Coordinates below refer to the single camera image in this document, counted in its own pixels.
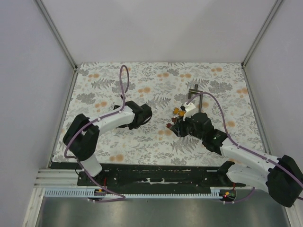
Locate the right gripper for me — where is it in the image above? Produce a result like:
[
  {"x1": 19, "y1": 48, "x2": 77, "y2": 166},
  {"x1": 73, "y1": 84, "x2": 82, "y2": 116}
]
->
[{"x1": 169, "y1": 113, "x2": 205, "y2": 141}]

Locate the brown faucet with chrome cap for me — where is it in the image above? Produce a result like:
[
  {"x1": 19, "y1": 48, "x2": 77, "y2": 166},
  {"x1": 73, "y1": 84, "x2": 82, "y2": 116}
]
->
[{"x1": 166, "y1": 117, "x2": 178, "y2": 129}]

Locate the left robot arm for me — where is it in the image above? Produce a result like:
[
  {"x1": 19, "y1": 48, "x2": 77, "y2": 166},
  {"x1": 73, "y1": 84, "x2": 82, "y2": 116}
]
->
[{"x1": 63, "y1": 101, "x2": 152, "y2": 186}]

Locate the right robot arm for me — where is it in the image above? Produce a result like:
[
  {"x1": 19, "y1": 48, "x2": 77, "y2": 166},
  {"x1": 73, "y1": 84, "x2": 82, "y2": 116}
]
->
[{"x1": 166, "y1": 113, "x2": 303, "y2": 207}]

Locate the yellow faucet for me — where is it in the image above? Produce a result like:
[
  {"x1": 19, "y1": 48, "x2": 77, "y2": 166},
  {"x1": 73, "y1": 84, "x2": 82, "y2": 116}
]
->
[{"x1": 173, "y1": 107, "x2": 186, "y2": 117}]

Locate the grey metal faucet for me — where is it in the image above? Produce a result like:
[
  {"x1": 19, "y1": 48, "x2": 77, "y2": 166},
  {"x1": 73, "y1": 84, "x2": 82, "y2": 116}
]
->
[{"x1": 188, "y1": 84, "x2": 204, "y2": 112}]

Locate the floral patterned table mat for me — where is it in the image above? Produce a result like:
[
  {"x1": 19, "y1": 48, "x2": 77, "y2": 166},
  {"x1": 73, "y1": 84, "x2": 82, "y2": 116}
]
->
[{"x1": 61, "y1": 62, "x2": 263, "y2": 166}]

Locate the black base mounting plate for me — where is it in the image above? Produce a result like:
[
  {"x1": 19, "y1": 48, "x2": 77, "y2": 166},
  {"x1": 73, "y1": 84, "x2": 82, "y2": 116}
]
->
[{"x1": 51, "y1": 162, "x2": 247, "y2": 195}]

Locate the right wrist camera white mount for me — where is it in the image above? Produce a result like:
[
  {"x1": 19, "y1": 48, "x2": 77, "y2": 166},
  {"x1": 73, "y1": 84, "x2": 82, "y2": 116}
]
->
[{"x1": 182, "y1": 102, "x2": 196, "y2": 120}]

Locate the white slotted cable duct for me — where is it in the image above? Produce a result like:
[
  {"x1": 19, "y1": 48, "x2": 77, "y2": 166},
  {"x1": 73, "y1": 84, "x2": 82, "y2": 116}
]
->
[{"x1": 44, "y1": 188, "x2": 222, "y2": 199}]

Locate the aluminium rail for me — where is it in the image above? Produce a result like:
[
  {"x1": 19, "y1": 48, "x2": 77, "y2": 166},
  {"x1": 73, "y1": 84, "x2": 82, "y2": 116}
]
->
[{"x1": 34, "y1": 169, "x2": 78, "y2": 188}]

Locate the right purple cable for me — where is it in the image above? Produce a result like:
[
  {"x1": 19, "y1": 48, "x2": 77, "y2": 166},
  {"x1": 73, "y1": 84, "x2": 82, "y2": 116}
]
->
[{"x1": 186, "y1": 92, "x2": 303, "y2": 205}]

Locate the left aluminium frame post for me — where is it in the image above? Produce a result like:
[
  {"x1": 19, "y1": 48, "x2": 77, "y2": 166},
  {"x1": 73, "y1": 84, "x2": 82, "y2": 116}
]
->
[{"x1": 34, "y1": 0, "x2": 78, "y2": 71}]

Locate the aluminium frame post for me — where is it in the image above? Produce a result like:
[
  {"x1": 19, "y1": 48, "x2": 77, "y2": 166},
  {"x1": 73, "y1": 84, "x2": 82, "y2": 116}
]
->
[
  {"x1": 241, "y1": 0, "x2": 284, "y2": 69},
  {"x1": 34, "y1": 0, "x2": 78, "y2": 71}
]

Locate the right aluminium frame post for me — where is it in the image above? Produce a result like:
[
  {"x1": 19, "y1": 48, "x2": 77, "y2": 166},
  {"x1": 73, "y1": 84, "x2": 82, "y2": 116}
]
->
[{"x1": 241, "y1": 0, "x2": 284, "y2": 69}]

